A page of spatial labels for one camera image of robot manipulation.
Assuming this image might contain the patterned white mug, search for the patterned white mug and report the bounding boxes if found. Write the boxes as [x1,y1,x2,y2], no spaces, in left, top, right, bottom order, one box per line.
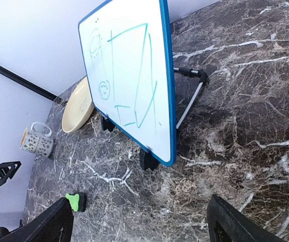
[20,122,54,157]

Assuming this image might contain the green black whiteboard eraser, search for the green black whiteboard eraser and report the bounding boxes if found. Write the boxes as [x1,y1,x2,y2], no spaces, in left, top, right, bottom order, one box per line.
[65,193,87,212]

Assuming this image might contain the metal whiteboard stand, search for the metal whiteboard stand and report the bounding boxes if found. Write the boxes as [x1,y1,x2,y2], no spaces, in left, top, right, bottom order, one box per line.
[101,68,208,171]

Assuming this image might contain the black left corner post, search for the black left corner post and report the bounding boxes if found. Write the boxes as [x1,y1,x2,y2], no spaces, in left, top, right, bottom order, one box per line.
[0,66,57,101]

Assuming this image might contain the blue framed whiteboard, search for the blue framed whiteboard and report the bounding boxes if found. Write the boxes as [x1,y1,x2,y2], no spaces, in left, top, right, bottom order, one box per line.
[78,1,177,166]

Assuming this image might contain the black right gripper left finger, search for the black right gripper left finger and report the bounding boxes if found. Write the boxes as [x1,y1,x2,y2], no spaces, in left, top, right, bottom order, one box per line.
[0,198,74,242]

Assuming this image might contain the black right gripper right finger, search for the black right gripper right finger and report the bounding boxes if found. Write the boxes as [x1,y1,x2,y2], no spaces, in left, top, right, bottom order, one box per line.
[207,195,283,242]

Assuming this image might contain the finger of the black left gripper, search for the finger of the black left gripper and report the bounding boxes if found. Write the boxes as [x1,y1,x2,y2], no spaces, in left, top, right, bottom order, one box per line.
[0,161,21,186]

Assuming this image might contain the cream ceramic plate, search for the cream ceramic plate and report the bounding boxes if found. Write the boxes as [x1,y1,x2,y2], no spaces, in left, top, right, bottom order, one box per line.
[61,77,95,133]

